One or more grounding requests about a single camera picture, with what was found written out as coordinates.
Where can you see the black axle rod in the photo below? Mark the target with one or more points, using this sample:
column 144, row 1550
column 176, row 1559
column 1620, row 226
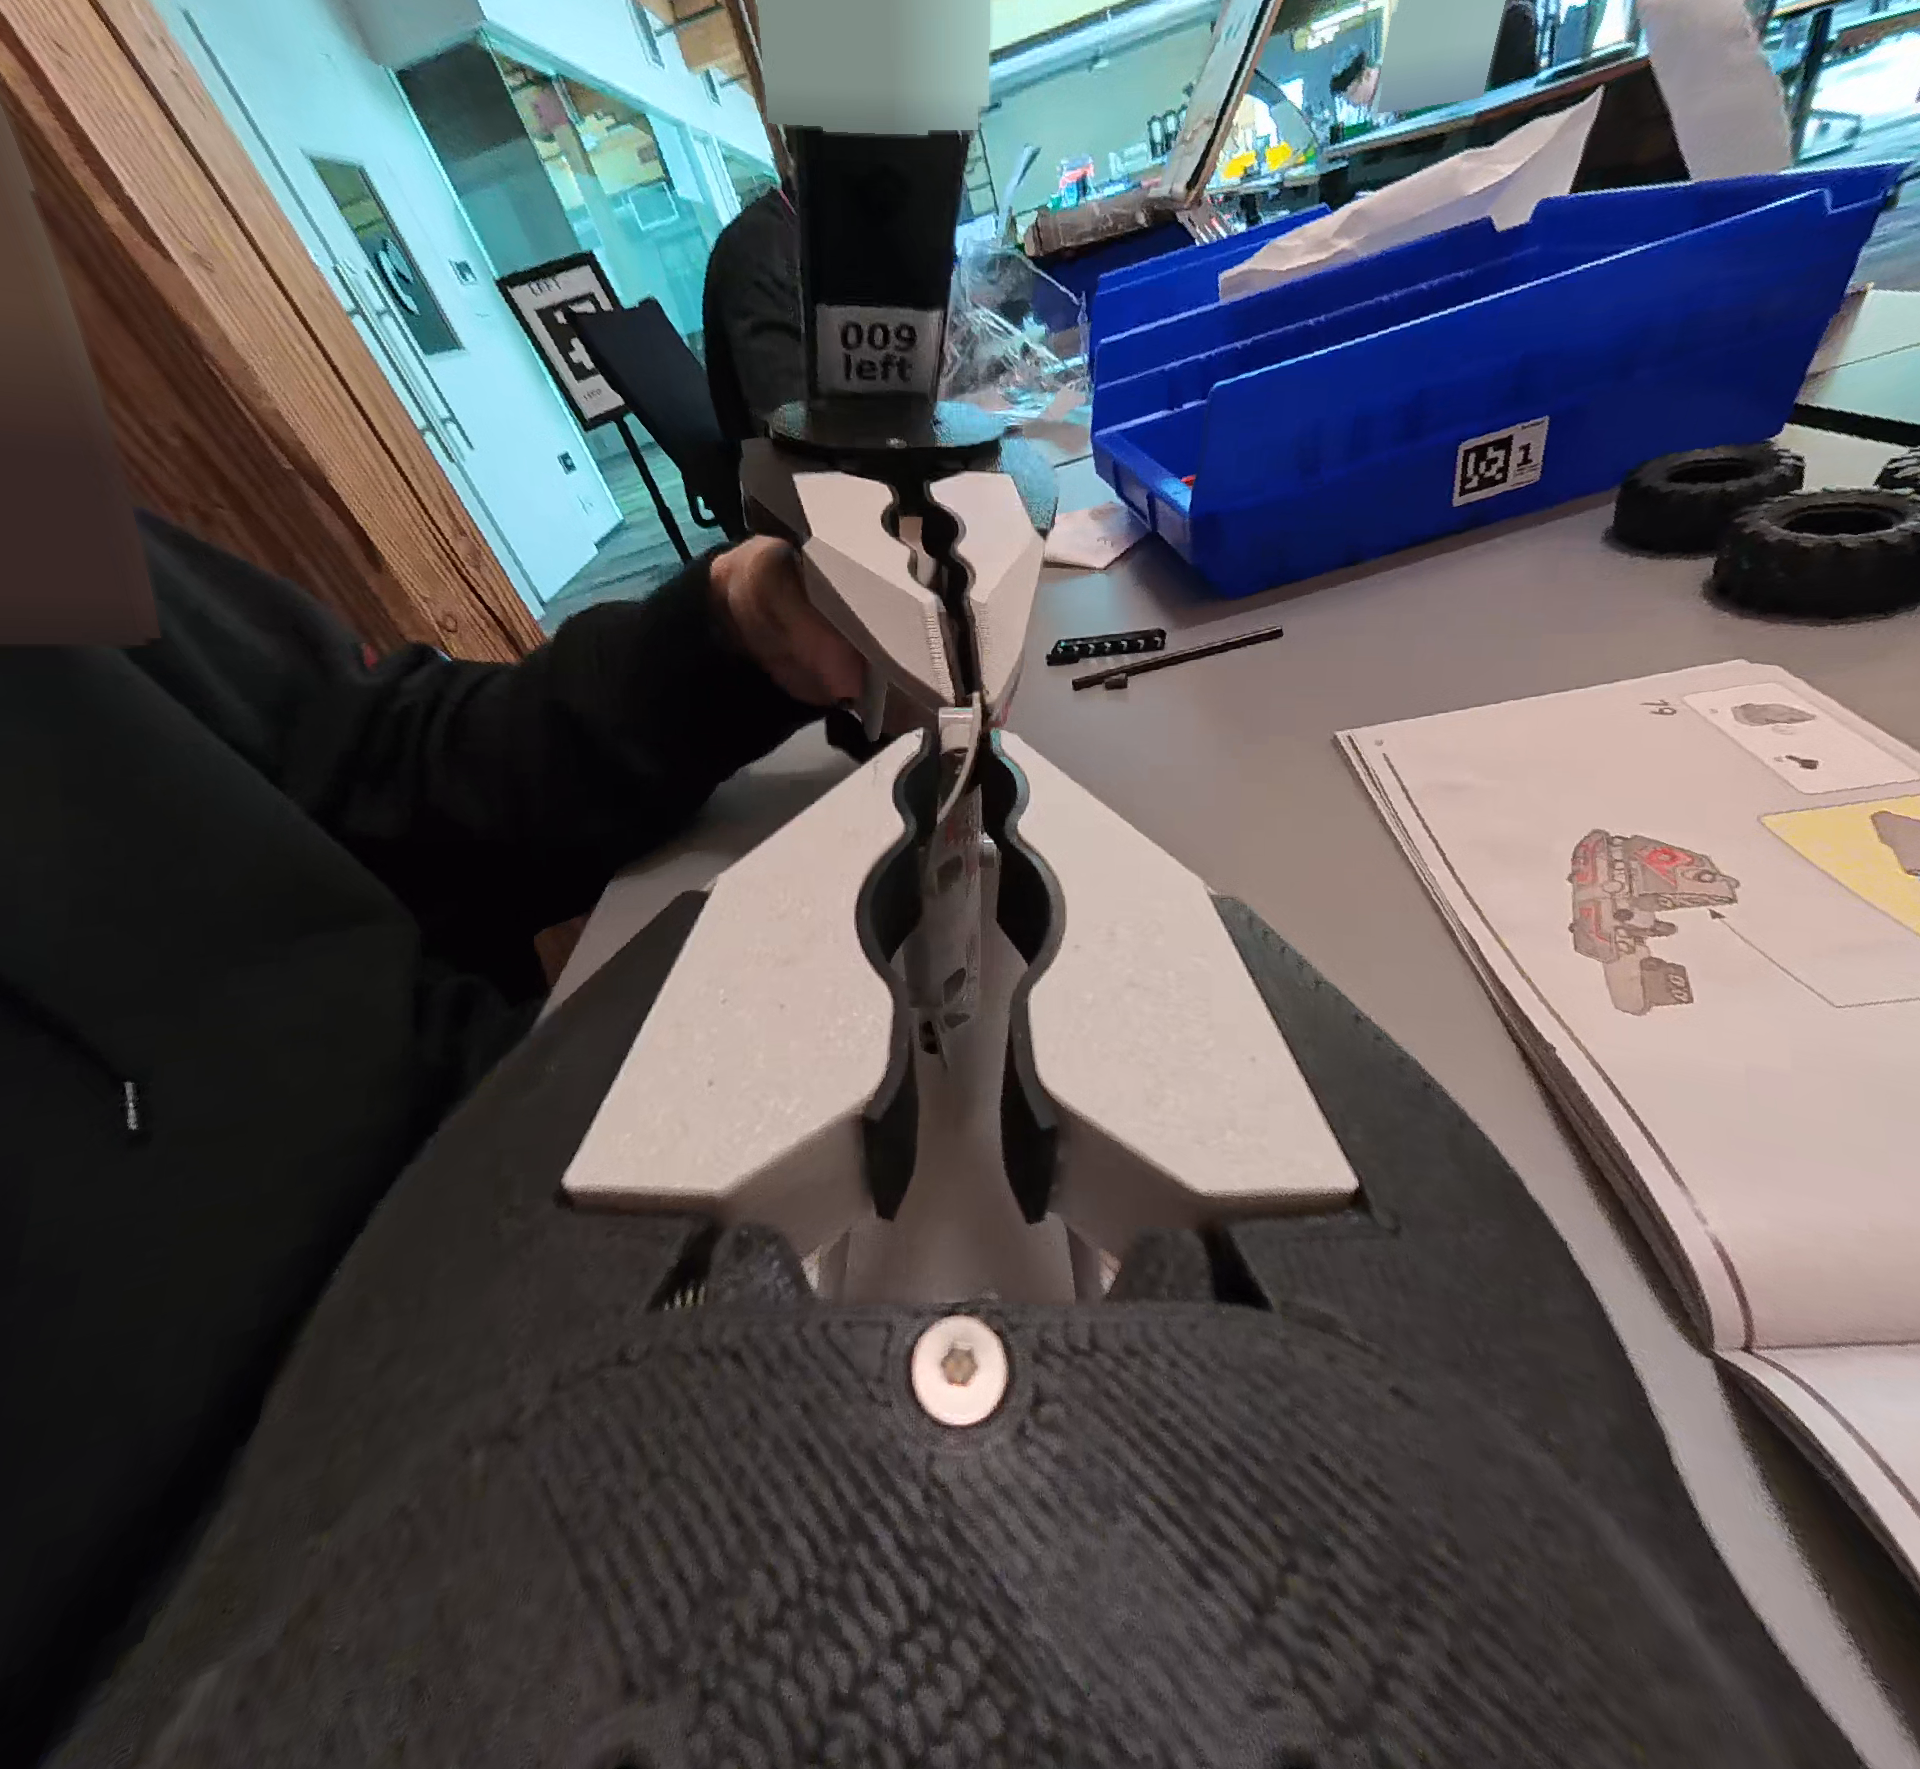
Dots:
column 1200, row 653

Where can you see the black white marker tag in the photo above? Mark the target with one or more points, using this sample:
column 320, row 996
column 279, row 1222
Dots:
column 1500, row 462

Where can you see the person's black sweater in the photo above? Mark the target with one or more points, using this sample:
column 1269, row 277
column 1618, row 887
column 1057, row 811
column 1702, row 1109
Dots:
column 180, row 1051

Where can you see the framed marker sign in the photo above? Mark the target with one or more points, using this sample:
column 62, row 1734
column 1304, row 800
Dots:
column 567, row 337

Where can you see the brick instruction booklet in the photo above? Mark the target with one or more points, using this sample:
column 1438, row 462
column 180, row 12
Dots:
column 1650, row 975

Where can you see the person's left hand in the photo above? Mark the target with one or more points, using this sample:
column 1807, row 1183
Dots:
column 772, row 614

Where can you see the blue bin with marker tag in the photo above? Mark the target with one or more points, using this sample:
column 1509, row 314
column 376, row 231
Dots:
column 1350, row 450

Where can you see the black folding chair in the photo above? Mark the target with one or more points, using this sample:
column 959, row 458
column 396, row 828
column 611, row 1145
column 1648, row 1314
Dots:
column 660, row 391

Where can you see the clear plastic bag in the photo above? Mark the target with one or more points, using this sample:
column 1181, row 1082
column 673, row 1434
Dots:
column 1036, row 314

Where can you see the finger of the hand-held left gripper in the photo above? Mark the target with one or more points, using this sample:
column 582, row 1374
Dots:
column 1005, row 570
column 849, row 570

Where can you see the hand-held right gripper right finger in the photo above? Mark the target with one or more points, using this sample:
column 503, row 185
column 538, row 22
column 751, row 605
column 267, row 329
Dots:
column 1200, row 1051

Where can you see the white paper sheet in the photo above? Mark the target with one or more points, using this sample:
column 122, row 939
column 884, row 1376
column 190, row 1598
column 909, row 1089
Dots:
column 1425, row 195
column 1710, row 43

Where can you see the long grey brick assembly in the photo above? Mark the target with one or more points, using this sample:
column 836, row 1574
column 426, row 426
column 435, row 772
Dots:
column 949, row 931

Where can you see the small black brick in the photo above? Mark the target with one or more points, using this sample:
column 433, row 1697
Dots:
column 1107, row 645

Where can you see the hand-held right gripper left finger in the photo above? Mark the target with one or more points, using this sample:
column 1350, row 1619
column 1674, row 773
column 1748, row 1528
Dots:
column 720, row 1051

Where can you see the upright thin panel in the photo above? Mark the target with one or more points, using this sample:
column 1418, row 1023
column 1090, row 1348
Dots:
column 1245, row 16

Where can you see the small paper packet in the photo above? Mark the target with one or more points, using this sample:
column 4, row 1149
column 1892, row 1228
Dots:
column 1095, row 536

